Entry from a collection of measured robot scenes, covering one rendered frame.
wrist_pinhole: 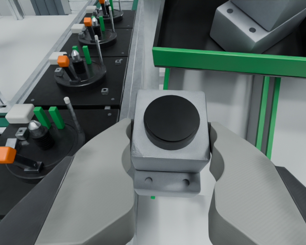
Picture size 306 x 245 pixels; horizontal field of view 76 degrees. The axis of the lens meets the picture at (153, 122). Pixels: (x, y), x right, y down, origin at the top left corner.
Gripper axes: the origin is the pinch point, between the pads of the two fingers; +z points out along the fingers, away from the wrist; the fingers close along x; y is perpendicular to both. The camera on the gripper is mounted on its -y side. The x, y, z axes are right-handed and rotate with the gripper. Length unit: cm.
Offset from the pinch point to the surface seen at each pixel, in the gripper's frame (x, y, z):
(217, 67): 4.0, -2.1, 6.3
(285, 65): 8.8, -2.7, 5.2
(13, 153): -20.4, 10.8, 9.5
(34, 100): -32.3, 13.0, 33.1
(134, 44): -12, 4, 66
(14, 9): -91, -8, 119
